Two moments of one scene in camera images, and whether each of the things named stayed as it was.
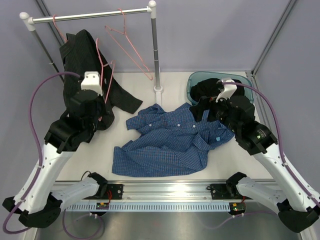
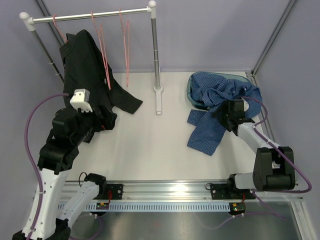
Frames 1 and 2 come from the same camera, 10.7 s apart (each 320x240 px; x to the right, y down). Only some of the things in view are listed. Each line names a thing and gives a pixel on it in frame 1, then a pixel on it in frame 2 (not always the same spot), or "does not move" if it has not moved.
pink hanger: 111,77 to 100,37
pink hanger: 57,28 does not move
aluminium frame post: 271,41 does not move
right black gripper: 206,104 does not move
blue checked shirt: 168,142 to 210,90
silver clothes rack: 27,20 does not move
